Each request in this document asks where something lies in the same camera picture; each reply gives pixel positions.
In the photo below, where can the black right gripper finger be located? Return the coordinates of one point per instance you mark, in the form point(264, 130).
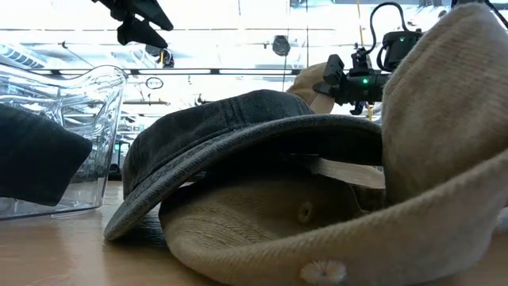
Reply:
point(327, 88)
point(334, 69)

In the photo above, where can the long ceiling light strip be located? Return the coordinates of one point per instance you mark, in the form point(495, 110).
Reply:
point(254, 72)

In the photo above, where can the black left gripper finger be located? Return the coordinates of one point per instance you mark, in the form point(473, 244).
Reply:
point(139, 33)
point(143, 10)

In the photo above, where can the ceiling air vent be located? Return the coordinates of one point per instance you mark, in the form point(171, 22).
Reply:
point(20, 57)

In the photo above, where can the clear plastic bin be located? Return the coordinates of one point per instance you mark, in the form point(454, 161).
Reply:
point(107, 99)

